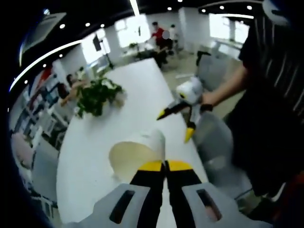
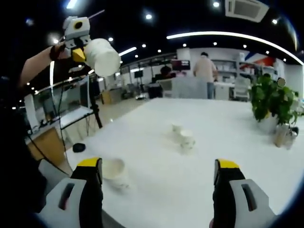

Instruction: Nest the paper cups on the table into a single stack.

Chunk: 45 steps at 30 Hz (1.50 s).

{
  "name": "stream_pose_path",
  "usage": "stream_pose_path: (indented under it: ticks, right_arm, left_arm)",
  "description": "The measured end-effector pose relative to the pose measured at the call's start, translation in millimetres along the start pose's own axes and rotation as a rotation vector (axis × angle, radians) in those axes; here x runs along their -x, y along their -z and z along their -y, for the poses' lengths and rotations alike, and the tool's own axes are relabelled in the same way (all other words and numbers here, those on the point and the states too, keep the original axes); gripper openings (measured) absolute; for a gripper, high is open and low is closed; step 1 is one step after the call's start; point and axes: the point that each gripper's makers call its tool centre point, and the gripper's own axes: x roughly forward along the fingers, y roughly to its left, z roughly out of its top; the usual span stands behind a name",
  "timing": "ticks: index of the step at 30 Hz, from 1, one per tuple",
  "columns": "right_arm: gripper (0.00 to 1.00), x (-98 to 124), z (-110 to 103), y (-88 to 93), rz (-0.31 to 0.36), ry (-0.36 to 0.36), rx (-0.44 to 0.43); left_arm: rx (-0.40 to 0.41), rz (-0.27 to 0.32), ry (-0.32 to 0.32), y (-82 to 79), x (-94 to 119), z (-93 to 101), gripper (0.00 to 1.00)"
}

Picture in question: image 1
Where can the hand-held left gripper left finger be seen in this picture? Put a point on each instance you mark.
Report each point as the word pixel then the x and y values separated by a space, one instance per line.
pixel 152 185

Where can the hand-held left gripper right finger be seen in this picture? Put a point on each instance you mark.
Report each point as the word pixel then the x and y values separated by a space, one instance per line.
pixel 180 187

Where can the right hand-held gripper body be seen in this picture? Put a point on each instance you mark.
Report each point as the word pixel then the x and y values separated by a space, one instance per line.
pixel 192 91

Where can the white paper cup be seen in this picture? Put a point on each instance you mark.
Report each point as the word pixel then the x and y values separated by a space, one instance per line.
pixel 128 156

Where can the person's right hand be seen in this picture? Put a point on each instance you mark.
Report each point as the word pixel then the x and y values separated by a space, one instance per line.
pixel 210 99

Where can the white table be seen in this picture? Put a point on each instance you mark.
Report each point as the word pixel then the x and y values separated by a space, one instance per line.
pixel 142 90

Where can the small beige pot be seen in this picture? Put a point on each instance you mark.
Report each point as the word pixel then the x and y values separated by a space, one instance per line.
pixel 120 99

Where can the person's own body dark clothing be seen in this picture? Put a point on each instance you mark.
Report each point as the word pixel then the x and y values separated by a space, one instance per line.
pixel 261 118

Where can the green potted plant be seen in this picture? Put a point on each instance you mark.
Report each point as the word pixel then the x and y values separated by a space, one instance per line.
pixel 95 97

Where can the black light on tripod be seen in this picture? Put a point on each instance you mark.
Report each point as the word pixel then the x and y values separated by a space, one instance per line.
pixel 96 42

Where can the long straight ceiling light strip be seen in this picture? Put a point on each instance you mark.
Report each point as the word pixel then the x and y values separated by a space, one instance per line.
pixel 135 7

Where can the white chest-worn device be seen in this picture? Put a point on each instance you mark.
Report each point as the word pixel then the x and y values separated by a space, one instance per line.
pixel 275 12

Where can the curved ceiling light strip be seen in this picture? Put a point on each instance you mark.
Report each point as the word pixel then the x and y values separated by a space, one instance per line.
pixel 47 58

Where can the white storage shelves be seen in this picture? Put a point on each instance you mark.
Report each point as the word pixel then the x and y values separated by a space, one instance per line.
pixel 35 111

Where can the group of round ceiling spotlights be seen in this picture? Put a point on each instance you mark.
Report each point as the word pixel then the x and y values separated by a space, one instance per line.
pixel 62 26

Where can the ceiling air conditioner vent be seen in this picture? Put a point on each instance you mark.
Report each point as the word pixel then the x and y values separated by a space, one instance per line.
pixel 45 28

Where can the red blue wall banner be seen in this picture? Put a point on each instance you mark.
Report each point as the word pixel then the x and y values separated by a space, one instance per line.
pixel 41 78

